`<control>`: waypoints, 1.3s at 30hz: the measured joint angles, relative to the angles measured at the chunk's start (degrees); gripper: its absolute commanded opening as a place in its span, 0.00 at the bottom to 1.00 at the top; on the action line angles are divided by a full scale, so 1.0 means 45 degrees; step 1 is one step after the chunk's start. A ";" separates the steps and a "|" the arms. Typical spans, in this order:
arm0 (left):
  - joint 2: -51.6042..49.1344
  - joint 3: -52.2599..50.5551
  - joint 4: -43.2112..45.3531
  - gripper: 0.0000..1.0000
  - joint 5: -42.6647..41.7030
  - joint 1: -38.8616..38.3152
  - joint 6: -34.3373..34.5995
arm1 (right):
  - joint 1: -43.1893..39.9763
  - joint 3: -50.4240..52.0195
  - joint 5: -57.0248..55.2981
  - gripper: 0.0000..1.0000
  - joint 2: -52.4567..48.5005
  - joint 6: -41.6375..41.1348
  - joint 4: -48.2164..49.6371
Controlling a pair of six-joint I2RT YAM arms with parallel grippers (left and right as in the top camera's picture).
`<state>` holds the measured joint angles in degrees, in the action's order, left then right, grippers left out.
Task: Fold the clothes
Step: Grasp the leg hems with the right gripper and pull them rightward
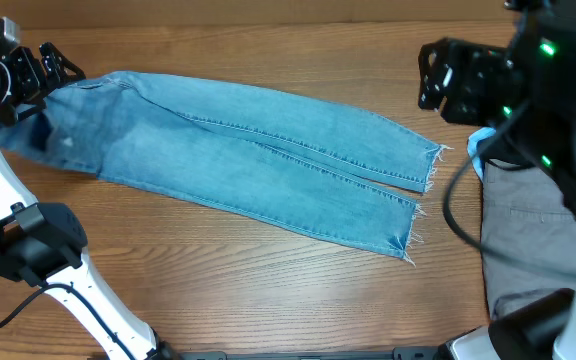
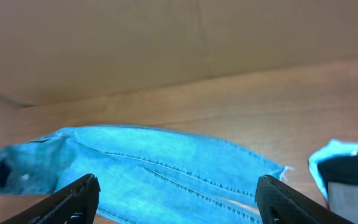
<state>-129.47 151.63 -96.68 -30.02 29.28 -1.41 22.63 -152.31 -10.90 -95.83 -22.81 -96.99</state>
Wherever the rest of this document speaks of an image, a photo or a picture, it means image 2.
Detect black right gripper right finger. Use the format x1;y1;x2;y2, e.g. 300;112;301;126
255;175;352;224

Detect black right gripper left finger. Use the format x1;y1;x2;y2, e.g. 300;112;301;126
1;174;100;224

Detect light blue denim jeans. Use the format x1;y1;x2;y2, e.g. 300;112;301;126
0;126;286;223

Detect light blue folded garment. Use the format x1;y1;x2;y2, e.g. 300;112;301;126
308;139;358;200

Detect grey folded trousers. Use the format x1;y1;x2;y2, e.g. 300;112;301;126
328;182;358;224

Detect black folded garment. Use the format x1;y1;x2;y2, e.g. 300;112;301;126
318;155;358;187

